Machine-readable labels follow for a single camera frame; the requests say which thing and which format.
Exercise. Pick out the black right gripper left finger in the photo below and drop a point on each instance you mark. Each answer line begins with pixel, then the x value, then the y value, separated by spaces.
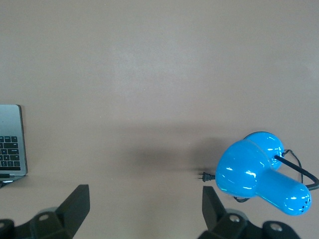
pixel 72 206

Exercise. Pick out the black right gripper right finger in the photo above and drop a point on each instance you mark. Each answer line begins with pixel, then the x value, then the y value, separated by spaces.
pixel 214 211

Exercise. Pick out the silver laptop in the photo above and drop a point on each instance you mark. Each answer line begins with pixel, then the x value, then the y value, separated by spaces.
pixel 11 144

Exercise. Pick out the blue desk lamp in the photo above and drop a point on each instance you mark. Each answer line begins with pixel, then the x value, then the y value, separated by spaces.
pixel 249 171

